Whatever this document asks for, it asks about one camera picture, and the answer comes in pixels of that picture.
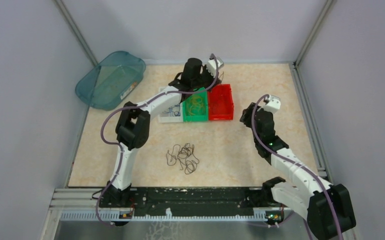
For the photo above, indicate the green plastic bin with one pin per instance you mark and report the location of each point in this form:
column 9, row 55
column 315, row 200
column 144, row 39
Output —
column 196, row 108

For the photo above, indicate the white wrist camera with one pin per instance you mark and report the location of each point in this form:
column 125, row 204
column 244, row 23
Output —
column 214, row 64
column 272, row 104

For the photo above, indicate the white slotted cable duct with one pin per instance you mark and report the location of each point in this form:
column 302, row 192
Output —
column 117, row 216

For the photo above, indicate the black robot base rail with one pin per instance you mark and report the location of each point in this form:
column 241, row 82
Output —
column 193, row 202

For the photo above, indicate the red plastic bin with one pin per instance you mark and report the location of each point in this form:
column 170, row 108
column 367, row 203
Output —
column 220, row 103

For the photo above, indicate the teal translucent plastic tub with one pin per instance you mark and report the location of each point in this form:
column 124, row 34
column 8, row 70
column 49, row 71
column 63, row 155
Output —
column 113, row 79

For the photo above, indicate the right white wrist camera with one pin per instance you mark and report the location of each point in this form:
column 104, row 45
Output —
column 272, row 104

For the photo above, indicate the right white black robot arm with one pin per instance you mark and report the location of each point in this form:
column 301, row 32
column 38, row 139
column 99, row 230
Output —
column 326, row 208

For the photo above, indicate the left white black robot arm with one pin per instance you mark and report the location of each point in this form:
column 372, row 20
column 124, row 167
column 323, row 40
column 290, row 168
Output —
column 133, row 126

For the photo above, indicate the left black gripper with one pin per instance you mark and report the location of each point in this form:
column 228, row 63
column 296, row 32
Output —
column 212, row 78

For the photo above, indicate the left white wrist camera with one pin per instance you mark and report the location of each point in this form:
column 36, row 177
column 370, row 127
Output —
column 214, row 64

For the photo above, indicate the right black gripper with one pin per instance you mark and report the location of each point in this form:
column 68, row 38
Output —
column 247, row 115

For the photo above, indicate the white plastic bin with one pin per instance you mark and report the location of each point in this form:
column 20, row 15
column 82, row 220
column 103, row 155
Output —
column 173, row 113

